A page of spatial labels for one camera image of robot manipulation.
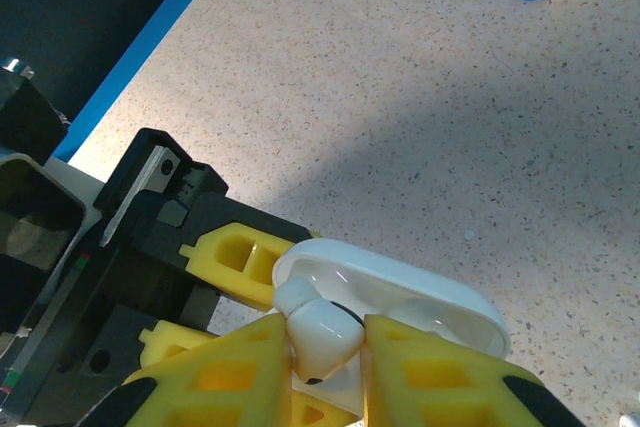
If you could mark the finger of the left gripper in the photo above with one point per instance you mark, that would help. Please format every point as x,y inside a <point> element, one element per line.
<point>165,344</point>
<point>215,272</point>

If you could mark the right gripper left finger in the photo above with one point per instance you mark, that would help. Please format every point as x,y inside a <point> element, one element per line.
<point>220,382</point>

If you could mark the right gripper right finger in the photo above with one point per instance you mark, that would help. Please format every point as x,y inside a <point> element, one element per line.
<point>450,387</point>

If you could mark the white rounded square charging case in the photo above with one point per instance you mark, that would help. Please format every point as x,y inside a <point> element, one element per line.
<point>400,272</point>

